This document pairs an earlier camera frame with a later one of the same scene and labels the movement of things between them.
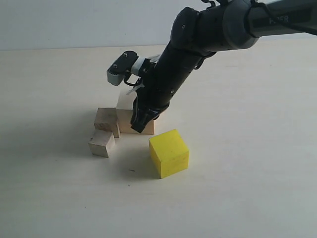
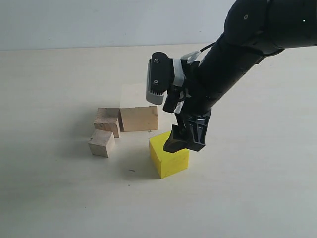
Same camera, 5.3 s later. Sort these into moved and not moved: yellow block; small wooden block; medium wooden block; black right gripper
Moved: black right gripper
Not moved: small wooden block; yellow block; medium wooden block
